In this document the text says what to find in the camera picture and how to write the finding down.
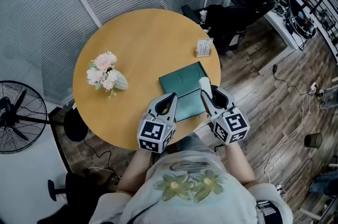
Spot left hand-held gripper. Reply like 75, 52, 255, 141
136, 92, 179, 153

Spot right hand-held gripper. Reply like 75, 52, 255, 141
200, 87, 251, 145

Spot small white object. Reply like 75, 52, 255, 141
198, 77, 213, 100

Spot green drawer box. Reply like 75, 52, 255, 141
158, 61, 212, 123

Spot person's left forearm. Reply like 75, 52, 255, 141
116, 150, 154, 196

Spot person's right forearm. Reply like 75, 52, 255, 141
224, 143, 257, 184

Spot person's grey shorts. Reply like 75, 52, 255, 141
168, 132, 214, 163

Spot white ribbed vase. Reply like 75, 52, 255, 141
112, 71, 129, 91

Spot wooden holder with white cards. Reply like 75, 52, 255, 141
195, 38, 214, 58

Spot pink and white flower bouquet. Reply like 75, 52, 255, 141
86, 51, 118, 98

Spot black headrest office chair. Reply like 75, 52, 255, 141
181, 0, 278, 57

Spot person's flower print shirt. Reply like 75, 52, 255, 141
88, 150, 294, 224

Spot black mesh wastebasket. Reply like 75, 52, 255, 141
304, 132, 323, 149

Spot black standing fan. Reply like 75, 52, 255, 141
0, 80, 88, 155

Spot black adapter cable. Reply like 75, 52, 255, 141
274, 72, 312, 96

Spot white floor cable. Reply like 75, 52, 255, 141
253, 90, 314, 184

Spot black fan cable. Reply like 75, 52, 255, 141
83, 138, 113, 173

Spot black bag strap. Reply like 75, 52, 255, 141
256, 200, 282, 224

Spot black equipment case with cables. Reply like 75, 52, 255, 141
285, 0, 317, 40

